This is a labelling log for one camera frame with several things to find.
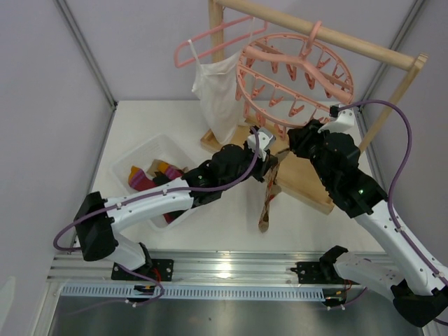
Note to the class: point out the pink round clip hanger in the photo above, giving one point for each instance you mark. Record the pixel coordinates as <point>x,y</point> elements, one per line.
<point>288,79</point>

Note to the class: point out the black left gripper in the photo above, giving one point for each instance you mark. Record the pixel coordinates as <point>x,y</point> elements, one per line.
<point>263,167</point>

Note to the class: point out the beige argyle sock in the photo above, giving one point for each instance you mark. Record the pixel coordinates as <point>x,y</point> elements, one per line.
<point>272,190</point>
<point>157,166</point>

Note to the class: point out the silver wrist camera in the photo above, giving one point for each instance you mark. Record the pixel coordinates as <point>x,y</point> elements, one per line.
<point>260,142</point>
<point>341,120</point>

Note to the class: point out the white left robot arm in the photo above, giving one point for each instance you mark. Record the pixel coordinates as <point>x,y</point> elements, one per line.
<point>100,221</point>

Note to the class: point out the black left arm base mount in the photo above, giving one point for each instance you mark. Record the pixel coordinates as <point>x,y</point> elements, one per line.
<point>162,270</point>

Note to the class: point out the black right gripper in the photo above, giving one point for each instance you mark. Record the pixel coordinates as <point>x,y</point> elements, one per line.
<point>301,141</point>

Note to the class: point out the white slotted cable duct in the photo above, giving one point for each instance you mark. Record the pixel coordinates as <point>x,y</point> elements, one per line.
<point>139,291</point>

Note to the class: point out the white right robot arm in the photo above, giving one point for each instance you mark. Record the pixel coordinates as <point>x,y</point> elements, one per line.
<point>418,287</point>

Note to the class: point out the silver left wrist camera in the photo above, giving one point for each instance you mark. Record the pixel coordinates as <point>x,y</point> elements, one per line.
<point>260,142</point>

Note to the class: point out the white plastic basket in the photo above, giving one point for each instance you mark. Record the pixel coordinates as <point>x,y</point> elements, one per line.
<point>160,147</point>

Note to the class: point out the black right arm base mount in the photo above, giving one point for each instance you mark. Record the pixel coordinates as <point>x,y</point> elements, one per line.
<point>314,273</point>

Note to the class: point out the white camisole top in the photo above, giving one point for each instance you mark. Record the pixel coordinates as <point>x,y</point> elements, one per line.
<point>215,86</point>

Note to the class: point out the pink clothes hanger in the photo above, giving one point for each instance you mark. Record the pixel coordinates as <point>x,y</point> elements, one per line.
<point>218,43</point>

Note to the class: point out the aluminium mounting rail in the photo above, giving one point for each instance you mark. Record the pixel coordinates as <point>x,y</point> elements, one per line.
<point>216,268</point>

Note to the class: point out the magenta striped sock yellow cuff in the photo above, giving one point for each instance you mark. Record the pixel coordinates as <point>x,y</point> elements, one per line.
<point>137,180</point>

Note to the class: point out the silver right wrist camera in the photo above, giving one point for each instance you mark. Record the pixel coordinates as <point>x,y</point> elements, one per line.
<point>341,120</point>

